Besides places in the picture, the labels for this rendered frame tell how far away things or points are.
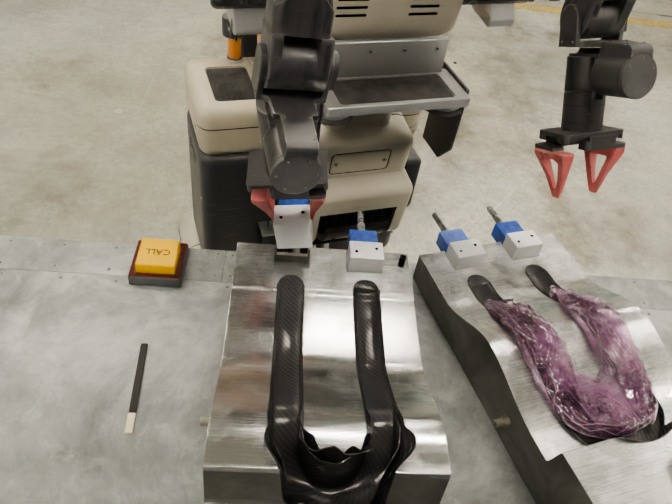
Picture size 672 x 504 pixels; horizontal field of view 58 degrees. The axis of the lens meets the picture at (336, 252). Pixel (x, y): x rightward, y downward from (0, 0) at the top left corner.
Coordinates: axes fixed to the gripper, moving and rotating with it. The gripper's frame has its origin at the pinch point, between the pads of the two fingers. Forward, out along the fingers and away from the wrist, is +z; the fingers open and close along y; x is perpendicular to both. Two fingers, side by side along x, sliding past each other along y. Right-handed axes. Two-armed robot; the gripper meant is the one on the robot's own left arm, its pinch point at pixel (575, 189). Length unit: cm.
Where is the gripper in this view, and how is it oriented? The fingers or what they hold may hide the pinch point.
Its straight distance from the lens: 100.2
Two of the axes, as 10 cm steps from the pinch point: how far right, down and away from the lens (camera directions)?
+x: -3.3, -3.2, 8.9
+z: 0.4, 9.4, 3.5
